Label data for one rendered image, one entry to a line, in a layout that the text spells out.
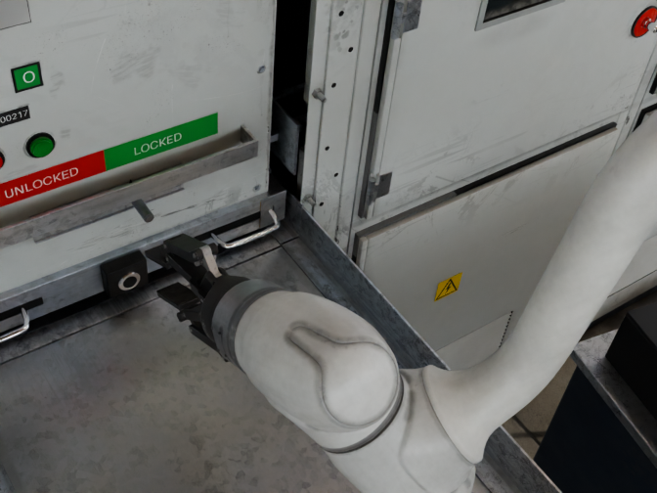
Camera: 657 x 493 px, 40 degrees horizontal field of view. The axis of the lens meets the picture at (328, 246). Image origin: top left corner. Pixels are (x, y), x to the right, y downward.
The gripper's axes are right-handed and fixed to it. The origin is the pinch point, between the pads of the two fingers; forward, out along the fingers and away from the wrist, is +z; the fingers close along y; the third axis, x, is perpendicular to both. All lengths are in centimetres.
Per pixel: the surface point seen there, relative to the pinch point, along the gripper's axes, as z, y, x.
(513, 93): 11, -3, 66
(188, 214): 19.2, -0.4, 10.8
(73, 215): 10.1, -8.3, -6.6
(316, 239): 14.2, 8.6, 27.2
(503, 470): -21.2, 33.1, 27.3
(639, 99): 21, 11, 107
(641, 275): 53, 69, 138
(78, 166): 11.6, -13.4, -3.8
